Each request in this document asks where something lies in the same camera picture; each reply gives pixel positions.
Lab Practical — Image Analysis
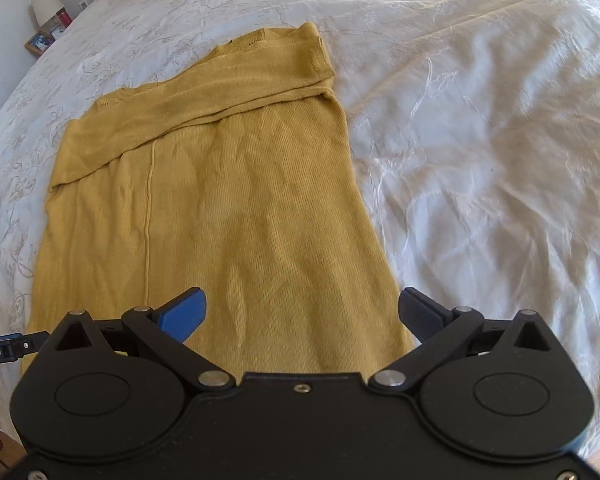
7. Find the white floral bedspread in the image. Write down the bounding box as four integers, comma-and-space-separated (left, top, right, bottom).
0, 0, 600, 463

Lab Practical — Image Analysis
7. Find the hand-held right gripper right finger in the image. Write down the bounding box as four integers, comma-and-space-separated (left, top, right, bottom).
367, 287, 562, 392

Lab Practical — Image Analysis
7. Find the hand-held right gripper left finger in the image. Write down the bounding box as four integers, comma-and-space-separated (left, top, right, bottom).
42, 287, 234, 392

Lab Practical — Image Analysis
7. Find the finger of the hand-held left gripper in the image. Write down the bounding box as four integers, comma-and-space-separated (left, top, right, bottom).
18, 331, 51, 357

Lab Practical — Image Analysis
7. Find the white table lamp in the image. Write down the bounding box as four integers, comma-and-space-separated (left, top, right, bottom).
31, 0, 62, 28

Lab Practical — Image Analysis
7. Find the wooden photo frame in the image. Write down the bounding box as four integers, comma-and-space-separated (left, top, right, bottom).
24, 29, 57, 57

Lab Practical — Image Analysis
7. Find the yellow knit sweater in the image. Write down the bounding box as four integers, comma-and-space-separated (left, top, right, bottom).
27, 21, 417, 379

